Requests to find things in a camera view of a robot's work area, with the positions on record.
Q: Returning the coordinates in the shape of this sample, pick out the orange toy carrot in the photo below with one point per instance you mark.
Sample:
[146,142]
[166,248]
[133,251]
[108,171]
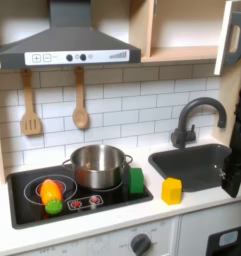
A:
[51,193]

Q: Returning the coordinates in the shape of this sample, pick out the black toy cooktop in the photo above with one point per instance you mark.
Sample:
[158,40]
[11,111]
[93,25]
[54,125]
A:
[28,213]

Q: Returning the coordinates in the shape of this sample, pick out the yellow toy block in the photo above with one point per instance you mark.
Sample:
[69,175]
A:
[172,191]

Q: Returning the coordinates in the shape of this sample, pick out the grey oven knob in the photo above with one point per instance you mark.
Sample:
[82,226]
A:
[140,245]

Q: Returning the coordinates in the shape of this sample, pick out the steel pot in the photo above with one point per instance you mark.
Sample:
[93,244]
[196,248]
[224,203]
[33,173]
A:
[98,170]

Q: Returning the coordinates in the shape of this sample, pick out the wooden slotted spatula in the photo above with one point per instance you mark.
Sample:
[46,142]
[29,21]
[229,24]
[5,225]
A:
[30,123]

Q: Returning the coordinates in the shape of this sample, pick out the wooden spoon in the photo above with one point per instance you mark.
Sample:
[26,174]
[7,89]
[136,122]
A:
[80,116]

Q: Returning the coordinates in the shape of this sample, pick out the white lower kitchen cabinet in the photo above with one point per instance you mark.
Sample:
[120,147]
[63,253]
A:
[192,230]

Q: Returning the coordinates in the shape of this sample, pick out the grey range hood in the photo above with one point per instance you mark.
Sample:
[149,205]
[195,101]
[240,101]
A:
[68,43]

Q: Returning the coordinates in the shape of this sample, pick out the light wood upper cabinet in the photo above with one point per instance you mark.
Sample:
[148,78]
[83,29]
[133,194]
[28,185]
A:
[178,53]

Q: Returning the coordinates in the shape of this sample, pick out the dark grey tap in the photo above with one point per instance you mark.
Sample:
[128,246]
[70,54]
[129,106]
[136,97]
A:
[183,133]

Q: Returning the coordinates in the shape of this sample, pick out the dark grey sink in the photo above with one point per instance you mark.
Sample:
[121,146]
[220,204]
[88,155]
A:
[188,166]

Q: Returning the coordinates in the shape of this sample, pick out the white microwave door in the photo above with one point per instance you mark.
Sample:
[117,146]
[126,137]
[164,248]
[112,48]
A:
[225,33]

